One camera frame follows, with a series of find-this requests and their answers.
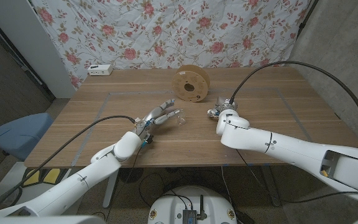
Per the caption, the blue padded stool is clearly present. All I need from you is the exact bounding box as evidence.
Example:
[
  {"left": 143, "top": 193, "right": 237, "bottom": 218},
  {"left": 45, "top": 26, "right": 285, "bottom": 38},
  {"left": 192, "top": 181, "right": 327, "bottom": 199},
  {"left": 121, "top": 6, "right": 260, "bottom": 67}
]
[{"left": 0, "top": 112, "right": 55, "bottom": 162}]

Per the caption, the white wall panel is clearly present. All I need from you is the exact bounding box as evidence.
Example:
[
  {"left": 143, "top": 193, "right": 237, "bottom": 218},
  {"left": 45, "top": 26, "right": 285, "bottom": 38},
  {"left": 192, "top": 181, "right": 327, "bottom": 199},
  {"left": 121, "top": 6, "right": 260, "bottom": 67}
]
[{"left": 0, "top": 0, "right": 76, "bottom": 100}]

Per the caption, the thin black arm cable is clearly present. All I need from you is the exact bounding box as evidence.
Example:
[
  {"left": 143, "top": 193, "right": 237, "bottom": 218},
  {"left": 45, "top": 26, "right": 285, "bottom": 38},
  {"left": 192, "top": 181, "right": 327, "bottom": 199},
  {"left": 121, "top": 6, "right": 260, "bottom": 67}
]
[
  {"left": 104, "top": 144, "right": 144, "bottom": 223},
  {"left": 236, "top": 149, "right": 358, "bottom": 203}
]

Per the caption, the floral backdrop cloth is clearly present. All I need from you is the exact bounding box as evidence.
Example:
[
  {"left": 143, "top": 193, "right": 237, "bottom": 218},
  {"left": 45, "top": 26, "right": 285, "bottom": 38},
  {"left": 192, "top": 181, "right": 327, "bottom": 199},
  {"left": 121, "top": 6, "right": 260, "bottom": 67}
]
[{"left": 29, "top": 0, "right": 310, "bottom": 90}]

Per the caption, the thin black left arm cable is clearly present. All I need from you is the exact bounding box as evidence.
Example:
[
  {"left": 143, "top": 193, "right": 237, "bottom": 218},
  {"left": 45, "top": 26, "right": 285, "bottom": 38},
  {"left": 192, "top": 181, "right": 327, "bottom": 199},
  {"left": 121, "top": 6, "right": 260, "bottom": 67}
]
[{"left": 104, "top": 144, "right": 144, "bottom": 223}]

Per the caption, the white board with yellow patches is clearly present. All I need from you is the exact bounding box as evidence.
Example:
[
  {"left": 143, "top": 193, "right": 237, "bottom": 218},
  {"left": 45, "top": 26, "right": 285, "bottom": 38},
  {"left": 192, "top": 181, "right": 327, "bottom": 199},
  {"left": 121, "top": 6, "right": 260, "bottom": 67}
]
[{"left": 0, "top": 161, "right": 74, "bottom": 206}]

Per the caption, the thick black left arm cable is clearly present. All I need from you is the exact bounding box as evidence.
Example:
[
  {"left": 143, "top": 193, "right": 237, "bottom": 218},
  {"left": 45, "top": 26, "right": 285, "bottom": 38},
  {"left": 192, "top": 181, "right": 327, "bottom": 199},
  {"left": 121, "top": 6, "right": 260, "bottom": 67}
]
[{"left": 0, "top": 115, "right": 136, "bottom": 215}]

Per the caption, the clear medicine bottle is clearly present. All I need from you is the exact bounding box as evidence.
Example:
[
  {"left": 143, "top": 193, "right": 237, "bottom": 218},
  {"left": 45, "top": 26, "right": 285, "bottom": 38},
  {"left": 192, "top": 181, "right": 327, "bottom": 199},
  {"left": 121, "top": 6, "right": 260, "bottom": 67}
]
[{"left": 175, "top": 108, "right": 187, "bottom": 126}]

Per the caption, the grey table leg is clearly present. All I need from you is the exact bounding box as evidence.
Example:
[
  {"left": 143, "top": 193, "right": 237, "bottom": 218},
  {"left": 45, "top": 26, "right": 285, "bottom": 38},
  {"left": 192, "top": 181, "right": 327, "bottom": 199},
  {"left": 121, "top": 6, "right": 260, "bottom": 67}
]
[{"left": 261, "top": 164, "right": 282, "bottom": 207}]

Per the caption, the white power strip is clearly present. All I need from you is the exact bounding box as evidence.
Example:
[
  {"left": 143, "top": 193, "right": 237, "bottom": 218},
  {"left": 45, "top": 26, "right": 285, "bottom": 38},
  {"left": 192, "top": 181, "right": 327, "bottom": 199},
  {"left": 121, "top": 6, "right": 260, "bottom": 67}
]
[{"left": 87, "top": 63, "right": 114, "bottom": 77}]

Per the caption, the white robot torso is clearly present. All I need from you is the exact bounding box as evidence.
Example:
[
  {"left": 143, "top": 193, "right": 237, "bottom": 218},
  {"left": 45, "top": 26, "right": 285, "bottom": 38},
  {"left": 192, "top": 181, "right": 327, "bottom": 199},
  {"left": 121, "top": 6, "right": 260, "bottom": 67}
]
[{"left": 147, "top": 185, "right": 238, "bottom": 224}]

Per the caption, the black round floor disc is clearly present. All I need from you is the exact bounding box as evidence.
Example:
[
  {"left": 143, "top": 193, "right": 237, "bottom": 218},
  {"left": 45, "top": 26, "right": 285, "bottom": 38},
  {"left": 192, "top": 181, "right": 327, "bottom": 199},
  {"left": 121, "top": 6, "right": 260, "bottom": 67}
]
[{"left": 118, "top": 167, "right": 145, "bottom": 184}]

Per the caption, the white table leg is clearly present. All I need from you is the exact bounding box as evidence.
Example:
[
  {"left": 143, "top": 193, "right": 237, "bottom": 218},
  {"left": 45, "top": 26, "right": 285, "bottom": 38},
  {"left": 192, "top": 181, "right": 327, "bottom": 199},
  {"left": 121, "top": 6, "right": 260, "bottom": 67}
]
[{"left": 102, "top": 169, "right": 120, "bottom": 209}]

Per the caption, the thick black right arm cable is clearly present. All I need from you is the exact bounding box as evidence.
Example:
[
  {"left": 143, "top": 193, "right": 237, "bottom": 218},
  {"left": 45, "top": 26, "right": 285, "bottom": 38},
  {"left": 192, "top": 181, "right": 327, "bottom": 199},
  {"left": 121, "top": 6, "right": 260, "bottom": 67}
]
[{"left": 229, "top": 60, "right": 358, "bottom": 141}]

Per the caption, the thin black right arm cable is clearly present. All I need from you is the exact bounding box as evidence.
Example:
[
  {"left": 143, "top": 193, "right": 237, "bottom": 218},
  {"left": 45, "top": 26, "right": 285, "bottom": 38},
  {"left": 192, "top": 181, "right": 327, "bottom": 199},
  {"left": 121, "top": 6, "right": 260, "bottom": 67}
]
[{"left": 236, "top": 149, "right": 358, "bottom": 203}]

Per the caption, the black electronics module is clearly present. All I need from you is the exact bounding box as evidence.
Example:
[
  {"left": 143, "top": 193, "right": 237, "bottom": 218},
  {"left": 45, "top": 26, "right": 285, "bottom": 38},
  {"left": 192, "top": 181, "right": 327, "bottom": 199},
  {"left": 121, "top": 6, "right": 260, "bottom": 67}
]
[{"left": 182, "top": 195, "right": 208, "bottom": 224}]

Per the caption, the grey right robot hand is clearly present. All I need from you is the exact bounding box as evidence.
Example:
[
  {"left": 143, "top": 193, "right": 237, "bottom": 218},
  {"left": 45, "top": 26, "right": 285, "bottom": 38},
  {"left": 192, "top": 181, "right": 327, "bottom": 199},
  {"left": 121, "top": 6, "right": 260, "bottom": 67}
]
[{"left": 206, "top": 96, "right": 239, "bottom": 119}]

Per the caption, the black backdrop stand pole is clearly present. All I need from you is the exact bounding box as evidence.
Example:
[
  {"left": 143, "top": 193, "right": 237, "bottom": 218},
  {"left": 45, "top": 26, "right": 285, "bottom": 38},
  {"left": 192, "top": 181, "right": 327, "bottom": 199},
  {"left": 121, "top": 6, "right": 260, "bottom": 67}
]
[{"left": 296, "top": 0, "right": 319, "bottom": 40}]

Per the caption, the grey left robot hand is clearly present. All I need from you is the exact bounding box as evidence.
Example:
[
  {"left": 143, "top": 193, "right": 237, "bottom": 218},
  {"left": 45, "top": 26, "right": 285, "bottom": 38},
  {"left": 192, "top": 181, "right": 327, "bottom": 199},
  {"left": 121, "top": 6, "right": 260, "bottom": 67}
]
[{"left": 134, "top": 98, "right": 182, "bottom": 138}]

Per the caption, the cardboard filament reel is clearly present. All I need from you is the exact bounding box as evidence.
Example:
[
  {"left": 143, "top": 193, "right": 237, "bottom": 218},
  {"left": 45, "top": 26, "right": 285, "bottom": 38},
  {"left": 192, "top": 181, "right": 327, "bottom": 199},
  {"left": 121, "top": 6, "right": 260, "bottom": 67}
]
[{"left": 171, "top": 64, "right": 211, "bottom": 103}]

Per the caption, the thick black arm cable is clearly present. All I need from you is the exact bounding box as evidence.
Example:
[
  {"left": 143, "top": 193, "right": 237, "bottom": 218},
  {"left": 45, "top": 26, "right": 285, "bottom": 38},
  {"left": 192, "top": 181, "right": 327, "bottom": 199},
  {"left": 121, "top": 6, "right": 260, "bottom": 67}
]
[
  {"left": 229, "top": 60, "right": 358, "bottom": 141},
  {"left": 0, "top": 115, "right": 136, "bottom": 215}
]

